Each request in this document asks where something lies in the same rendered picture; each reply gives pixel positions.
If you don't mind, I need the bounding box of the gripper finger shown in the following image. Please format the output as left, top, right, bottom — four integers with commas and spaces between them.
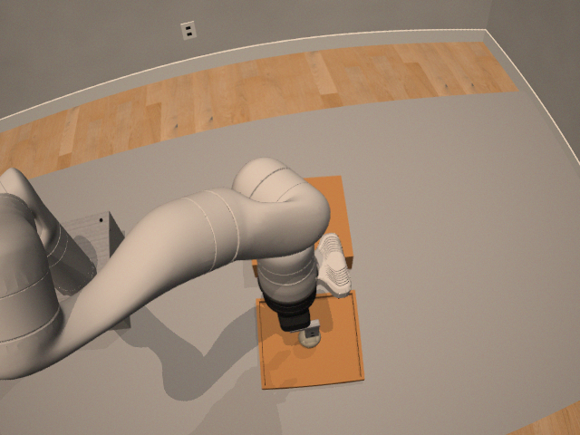
290, 319, 320, 338

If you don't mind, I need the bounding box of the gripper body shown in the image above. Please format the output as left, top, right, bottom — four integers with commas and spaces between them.
257, 233, 352, 332

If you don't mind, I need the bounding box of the beige ball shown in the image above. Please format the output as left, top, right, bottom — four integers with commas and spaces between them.
298, 331, 321, 348

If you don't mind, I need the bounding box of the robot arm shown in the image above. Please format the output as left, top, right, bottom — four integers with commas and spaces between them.
0, 157, 331, 380

